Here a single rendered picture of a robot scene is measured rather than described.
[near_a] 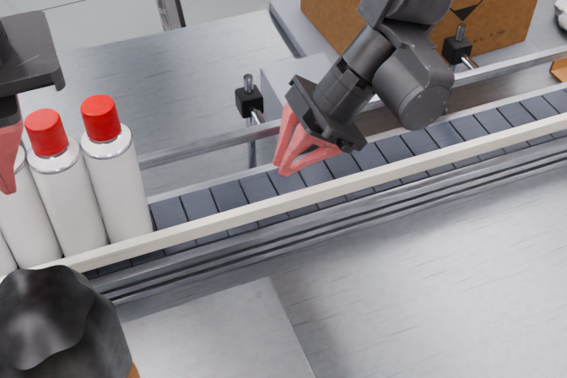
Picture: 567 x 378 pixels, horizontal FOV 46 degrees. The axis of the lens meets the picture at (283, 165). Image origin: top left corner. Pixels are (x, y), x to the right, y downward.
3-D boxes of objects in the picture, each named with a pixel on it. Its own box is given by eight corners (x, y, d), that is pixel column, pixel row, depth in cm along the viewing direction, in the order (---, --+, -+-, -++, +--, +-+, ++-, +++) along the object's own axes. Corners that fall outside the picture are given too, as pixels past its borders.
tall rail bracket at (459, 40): (452, 145, 96) (476, 51, 84) (427, 114, 101) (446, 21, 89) (472, 139, 97) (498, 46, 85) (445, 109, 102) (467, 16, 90)
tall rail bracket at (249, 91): (256, 202, 89) (252, 108, 77) (239, 165, 94) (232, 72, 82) (279, 196, 90) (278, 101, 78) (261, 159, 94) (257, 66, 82)
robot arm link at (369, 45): (397, 23, 75) (367, 4, 71) (432, 58, 71) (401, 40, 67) (359, 70, 78) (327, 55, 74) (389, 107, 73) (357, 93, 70)
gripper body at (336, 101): (319, 141, 71) (364, 88, 68) (283, 84, 78) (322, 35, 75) (359, 156, 75) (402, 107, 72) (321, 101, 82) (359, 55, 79)
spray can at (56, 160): (64, 272, 75) (10, 141, 60) (64, 237, 78) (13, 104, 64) (111, 265, 76) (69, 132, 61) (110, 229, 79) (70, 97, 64)
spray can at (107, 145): (119, 261, 76) (79, 130, 61) (103, 231, 79) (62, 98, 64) (161, 243, 78) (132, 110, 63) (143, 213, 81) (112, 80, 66)
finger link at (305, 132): (267, 180, 75) (317, 120, 72) (245, 140, 80) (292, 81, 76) (309, 193, 80) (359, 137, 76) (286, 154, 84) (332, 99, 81)
